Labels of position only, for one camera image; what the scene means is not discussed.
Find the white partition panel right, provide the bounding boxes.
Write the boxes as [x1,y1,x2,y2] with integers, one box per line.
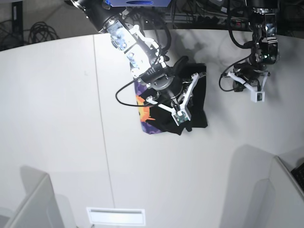
[251,155,304,228]

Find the white partition panel left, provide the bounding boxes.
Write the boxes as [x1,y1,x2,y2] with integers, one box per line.
[0,173,65,228]

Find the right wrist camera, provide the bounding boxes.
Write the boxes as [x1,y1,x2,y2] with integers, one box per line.
[171,109,191,126]

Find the blue box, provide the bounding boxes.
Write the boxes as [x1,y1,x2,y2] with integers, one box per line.
[109,0,171,7]

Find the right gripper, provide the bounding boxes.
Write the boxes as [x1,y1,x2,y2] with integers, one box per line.
[139,56,207,116]

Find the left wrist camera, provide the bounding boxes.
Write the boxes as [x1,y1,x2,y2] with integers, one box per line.
[250,91,265,103]

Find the coiled black cable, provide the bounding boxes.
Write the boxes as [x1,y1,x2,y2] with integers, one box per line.
[28,21,60,45]

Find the black T-shirt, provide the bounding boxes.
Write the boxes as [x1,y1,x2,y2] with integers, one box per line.
[134,60,208,135]

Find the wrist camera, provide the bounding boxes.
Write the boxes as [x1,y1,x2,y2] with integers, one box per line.
[171,109,191,126]
[250,91,265,103]

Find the black device on floor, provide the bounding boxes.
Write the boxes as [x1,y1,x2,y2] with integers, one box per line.
[11,1,23,37]

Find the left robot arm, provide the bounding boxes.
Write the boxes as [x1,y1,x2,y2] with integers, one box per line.
[219,0,279,95]

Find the white partition panel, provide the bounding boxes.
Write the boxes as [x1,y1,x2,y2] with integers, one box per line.
[0,173,65,228]
[251,155,304,228]

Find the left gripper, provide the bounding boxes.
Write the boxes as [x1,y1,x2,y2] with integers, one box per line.
[225,63,271,93]

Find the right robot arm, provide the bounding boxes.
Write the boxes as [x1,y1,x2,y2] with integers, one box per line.
[72,0,203,123]

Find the black keyboard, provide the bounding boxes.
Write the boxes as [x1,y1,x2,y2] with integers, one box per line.
[291,163,304,190]

